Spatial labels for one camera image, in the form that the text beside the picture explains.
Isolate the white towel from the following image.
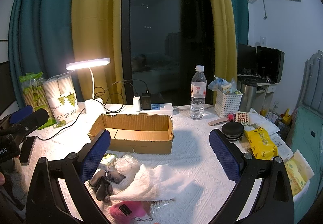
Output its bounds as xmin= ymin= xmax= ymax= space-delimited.
xmin=110 ymin=164 xmax=193 ymax=202

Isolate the person left hand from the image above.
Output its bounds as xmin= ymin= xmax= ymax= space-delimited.
xmin=0 ymin=173 xmax=5 ymax=186

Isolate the dark grey cloth pouch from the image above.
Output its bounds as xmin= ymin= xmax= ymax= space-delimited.
xmin=88 ymin=169 xmax=126 ymax=203

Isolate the small cartoon tissue pack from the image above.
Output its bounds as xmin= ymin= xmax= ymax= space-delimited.
xmin=99 ymin=154 xmax=117 ymax=168

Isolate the green paper cup sleeve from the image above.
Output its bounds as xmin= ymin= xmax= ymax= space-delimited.
xmin=19 ymin=72 xmax=56 ymax=129

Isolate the round black case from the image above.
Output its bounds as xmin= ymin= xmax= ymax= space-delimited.
xmin=221 ymin=121 xmax=244 ymax=142

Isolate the yellow tissue pack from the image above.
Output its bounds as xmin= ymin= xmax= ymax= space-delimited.
xmin=244 ymin=126 xmax=278 ymax=160

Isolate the clear bubble wrap bag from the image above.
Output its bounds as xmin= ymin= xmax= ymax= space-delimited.
xmin=114 ymin=154 xmax=140 ymax=180

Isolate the pink utility knife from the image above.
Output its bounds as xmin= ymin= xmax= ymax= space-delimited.
xmin=208 ymin=118 xmax=228 ymax=126

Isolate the patterned small card box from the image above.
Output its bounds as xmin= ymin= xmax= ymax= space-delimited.
xmin=235 ymin=111 xmax=250 ymax=126

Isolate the paper cup sleeve white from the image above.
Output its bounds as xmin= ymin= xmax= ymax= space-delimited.
xmin=43 ymin=72 xmax=79 ymax=126

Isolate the open cardboard box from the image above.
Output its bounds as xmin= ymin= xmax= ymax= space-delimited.
xmin=88 ymin=114 xmax=174 ymax=155

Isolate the pink fluffy pouch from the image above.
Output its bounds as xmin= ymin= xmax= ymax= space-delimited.
xmin=109 ymin=201 xmax=153 ymax=224

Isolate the white perforated basket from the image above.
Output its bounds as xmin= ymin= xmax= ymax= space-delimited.
xmin=215 ymin=90 xmax=242 ymax=117

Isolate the white desk lamp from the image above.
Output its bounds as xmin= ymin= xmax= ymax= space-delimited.
xmin=66 ymin=58 xmax=111 ymax=117

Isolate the yellow snack bag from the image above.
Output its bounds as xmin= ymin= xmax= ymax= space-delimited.
xmin=285 ymin=150 xmax=315 ymax=201

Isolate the white charger plug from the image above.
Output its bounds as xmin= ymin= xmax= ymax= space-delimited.
xmin=132 ymin=95 xmax=141 ymax=112

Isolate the steel thermos mug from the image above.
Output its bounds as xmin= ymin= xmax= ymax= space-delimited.
xmin=238 ymin=79 xmax=257 ymax=112

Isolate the clear water bottle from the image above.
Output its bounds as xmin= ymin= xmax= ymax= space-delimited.
xmin=190 ymin=65 xmax=207 ymax=120

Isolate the white power strip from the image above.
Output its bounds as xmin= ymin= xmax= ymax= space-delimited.
xmin=140 ymin=103 xmax=174 ymax=116

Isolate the teal curtain left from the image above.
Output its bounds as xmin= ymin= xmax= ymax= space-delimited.
xmin=8 ymin=0 xmax=74 ymax=108

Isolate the black charger plug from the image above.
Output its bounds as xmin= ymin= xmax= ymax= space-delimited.
xmin=141 ymin=89 xmax=151 ymax=110

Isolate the grey headboard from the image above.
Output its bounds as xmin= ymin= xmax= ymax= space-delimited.
xmin=296 ymin=50 xmax=323 ymax=118

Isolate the yellow curtain right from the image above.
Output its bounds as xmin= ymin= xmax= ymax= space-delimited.
xmin=203 ymin=0 xmax=238 ymax=105

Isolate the yellow curtain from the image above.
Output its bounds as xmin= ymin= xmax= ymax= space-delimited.
xmin=203 ymin=0 xmax=238 ymax=105
xmin=72 ymin=0 xmax=125 ymax=103

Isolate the black computer monitor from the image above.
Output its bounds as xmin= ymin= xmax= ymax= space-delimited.
xmin=256 ymin=46 xmax=285 ymax=83

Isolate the yellow curtain left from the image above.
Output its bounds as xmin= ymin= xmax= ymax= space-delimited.
xmin=72 ymin=0 xmax=125 ymax=103

